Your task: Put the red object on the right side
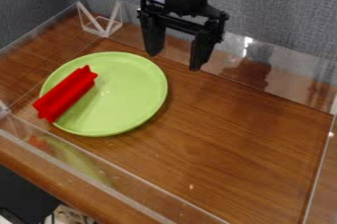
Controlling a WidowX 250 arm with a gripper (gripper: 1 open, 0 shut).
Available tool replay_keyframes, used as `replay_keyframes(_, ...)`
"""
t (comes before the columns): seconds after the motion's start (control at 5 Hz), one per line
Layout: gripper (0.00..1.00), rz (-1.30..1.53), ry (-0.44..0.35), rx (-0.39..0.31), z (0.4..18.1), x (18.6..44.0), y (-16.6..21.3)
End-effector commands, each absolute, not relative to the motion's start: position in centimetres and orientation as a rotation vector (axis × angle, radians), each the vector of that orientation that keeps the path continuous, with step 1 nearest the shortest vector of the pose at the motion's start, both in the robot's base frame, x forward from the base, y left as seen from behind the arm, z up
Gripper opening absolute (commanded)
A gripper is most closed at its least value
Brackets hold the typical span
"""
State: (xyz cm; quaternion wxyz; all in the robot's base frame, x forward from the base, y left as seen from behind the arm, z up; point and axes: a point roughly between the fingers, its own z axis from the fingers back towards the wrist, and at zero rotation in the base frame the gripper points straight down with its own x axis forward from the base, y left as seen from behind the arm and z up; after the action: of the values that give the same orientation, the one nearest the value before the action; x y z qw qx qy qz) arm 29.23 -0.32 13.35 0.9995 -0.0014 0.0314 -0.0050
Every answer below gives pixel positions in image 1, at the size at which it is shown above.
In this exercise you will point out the light green round plate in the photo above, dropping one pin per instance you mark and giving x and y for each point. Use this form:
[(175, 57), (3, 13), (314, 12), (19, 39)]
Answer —
[(129, 92)]

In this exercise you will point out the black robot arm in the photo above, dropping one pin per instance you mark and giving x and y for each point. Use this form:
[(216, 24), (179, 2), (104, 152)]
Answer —
[(189, 16)]

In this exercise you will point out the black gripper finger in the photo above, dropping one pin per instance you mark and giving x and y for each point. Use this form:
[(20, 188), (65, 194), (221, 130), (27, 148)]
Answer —
[(153, 35), (201, 48)]

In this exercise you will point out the clear acrylic enclosure walls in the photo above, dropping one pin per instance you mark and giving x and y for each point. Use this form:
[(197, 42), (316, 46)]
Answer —
[(238, 151)]

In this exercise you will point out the white item under table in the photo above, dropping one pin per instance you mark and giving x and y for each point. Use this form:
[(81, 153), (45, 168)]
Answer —
[(68, 215)]

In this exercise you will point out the red ridged block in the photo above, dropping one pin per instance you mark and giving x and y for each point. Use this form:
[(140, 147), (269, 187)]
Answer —
[(64, 94)]

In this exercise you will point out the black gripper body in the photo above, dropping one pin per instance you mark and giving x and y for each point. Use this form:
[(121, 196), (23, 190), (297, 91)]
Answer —
[(188, 16)]

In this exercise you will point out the clear acrylic corner bracket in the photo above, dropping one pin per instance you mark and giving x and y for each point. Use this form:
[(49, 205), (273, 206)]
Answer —
[(97, 25)]

